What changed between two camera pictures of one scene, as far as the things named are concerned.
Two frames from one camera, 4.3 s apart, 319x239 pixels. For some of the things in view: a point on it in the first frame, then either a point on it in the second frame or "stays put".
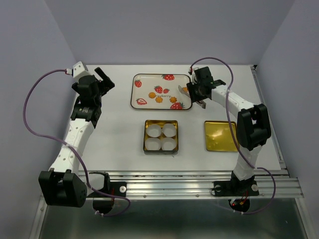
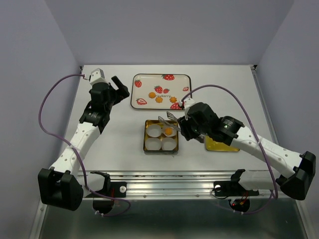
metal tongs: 201,102 to 175,125
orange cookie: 152,95 stays put
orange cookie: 159,99 stays put
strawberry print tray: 159,91 stays put
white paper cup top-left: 154,130 stays put
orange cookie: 173,99 stays put
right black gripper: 191,86 to 184,123
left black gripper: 106,84 to 120,93
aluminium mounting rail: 273,183 stays put
